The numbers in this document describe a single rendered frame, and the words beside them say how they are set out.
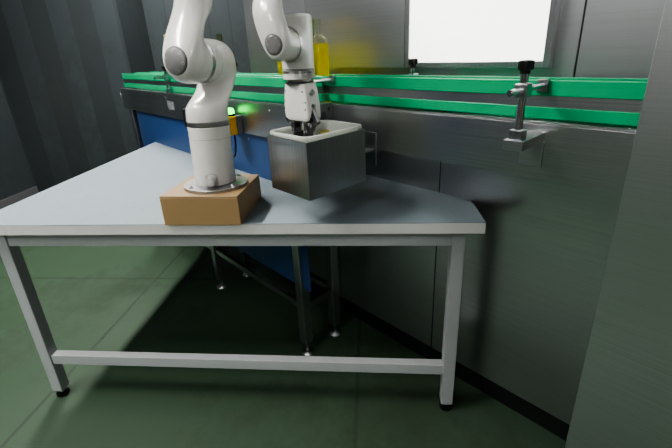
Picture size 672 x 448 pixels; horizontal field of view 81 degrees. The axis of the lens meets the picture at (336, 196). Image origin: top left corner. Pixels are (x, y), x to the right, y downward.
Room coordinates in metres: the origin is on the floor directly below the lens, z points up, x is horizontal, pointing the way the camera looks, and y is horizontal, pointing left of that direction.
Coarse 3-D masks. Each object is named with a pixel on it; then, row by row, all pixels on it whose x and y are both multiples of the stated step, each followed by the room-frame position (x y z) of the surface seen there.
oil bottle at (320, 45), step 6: (318, 36) 1.40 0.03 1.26; (318, 42) 1.39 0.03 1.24; (324, 42) 1.40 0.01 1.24; (318, 48) 1.39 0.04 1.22; (324, 48) 1.40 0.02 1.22; (318, 54) 1.38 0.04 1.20; (324, 54) 1.40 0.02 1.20; (318, 60) 1.38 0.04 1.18; (324, 60) 1.40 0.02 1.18; (318, 66) 1.38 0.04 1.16; (324, 66) 1.40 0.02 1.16; (318, 72) 1.38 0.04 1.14; (324, 72) 1.40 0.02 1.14
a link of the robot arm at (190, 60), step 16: (176, 0) 1.13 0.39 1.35; (192, 0) 1.12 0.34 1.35; (208, 0) 1.14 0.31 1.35; (176, 16) 1.11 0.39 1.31; (192, 16) 1.10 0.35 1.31; (176, 32) 1.09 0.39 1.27; (192, 32) 1.08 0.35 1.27; (176, 48) 1.07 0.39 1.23; (192, 48) 1.07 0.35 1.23; (208, 48) 1.12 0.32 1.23; (176, 64) 1.06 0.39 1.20; (192, 64) 1.06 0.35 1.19; (208, 64) 1.10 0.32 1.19; (176, 80) 1.09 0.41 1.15; (192, 80) 1.08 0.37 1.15
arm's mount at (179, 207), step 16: (192, 176) 1.27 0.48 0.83; (256, 176) 1.24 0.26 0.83; (176, 192) 1.09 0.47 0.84; (240, 192) 1.07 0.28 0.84; (256, 192) 1.22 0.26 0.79; (176, 208) 1.05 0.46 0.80; (192, 208) 1.05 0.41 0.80; (208, 208) 1.05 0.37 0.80; (224, 208) 1.04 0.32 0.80; (240, 208) 1.05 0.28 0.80; (176, 224) 1.06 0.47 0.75; (192, 224) 1.05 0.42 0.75; (208, 224) 1.05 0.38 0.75; (224, 224) 1.04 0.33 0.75; (240, 224) 1.04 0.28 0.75
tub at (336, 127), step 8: (320, 120) 1.22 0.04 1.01; (328, 120) 1.21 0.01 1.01; (280, 128) 1.11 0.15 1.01; (288, 128) 1.13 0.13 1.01; (320, 128) 1.21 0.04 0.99; (328, 128) 1.21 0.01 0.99; (336, 128) 1.18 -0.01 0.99; (344, 128) 1.16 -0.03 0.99; (352, 128) 1.08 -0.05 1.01; (360, 128) 1.10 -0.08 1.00; (280, 136) 1.04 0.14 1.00; (288, 136) 1.01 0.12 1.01; (296, 136) 0.99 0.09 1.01; (312, 136) 0.98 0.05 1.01; (320, 136) 0.99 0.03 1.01; (328, 136) 1.03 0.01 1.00
